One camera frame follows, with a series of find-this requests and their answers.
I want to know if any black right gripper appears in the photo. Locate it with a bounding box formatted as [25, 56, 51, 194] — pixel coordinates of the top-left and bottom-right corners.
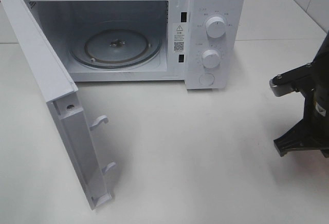
[273, 36, 328, 158]

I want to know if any round white door button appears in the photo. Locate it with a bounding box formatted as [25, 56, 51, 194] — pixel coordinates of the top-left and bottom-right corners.
[199, 73, 214, 86]

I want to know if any lower white timer knob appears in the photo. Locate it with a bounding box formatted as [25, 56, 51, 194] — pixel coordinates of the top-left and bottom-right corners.
[202, 49, 221, 69]

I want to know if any upper white power knob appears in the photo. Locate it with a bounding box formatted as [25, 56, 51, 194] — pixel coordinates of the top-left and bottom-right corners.
[206, 15, 227, 39]

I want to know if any white microwave oven body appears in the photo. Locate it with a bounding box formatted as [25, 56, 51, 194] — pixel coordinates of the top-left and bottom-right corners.
[29, 0, 244, 89]

